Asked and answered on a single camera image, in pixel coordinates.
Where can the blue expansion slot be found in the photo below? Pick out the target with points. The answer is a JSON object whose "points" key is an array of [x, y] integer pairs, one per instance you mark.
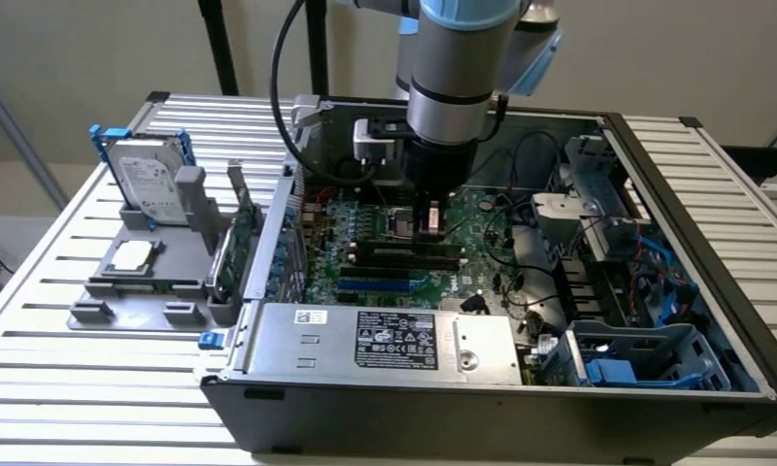
{"points": [[381, 285]]}

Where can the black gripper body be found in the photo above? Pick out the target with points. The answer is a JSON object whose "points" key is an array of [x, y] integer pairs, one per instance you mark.
{"points": [[439, 165]]}

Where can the green graphics card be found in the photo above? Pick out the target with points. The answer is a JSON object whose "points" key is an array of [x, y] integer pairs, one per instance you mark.
{"points": [[235, 242]]}

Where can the black expansion slot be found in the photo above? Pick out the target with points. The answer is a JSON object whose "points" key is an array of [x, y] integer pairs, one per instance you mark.
{"points": [[362, 297]]}

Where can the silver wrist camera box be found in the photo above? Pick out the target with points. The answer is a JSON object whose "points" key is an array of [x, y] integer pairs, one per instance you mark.
{"points": [[371, 141]]}

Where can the black stand pole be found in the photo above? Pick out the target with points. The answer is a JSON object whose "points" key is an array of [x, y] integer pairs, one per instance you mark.
{"points": [[317, 48], [219, 43]]}

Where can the silver power supply unit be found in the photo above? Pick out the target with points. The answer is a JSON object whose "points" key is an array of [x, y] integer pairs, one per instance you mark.
{"points": [[335, 340]]}

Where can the blue case latch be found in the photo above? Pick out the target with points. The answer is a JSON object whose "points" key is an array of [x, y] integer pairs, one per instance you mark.
{"points": [[210, 339]]}

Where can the green motherboard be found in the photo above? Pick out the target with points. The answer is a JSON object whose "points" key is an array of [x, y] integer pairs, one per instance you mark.
{"points": [[478, 233]]}

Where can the metal disk bay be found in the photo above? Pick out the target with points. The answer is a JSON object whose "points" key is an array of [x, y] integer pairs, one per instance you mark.
{"points": [[589, 194]]}

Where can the silver CPU chip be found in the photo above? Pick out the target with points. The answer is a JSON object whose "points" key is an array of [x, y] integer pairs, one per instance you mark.
{"points": [[131, 254]]}

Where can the blue disk caddy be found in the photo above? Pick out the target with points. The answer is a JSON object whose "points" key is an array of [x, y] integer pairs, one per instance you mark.
{"points": [[183, 145]]}

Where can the grey blue drive cage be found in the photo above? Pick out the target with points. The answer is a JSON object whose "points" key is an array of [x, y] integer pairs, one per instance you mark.
{"points": [[647, 354]]}

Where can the black RAM slot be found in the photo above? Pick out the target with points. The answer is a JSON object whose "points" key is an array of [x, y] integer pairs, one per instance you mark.
{"points": [[378, 273], [401, 263]]}

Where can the grey parts rack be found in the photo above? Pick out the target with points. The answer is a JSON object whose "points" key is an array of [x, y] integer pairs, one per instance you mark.
{"points": [[187, 272]]}

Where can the silver hard disk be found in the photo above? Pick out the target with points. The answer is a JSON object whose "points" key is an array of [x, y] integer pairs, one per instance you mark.
{"points": [[149, 184]]}

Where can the grey metal profile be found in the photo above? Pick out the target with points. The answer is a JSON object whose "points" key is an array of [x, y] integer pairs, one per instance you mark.
{"points": [[13, 131]]}

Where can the CPU socket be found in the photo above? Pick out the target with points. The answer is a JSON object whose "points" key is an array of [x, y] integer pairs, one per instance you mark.
{"points": [[397, 223]]}

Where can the black open PC case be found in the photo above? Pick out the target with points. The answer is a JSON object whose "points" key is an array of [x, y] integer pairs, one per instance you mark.
{"points": [[466, 417]]}

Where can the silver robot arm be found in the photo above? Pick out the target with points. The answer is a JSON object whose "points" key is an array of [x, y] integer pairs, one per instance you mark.
{"points": [[453, 73]]}

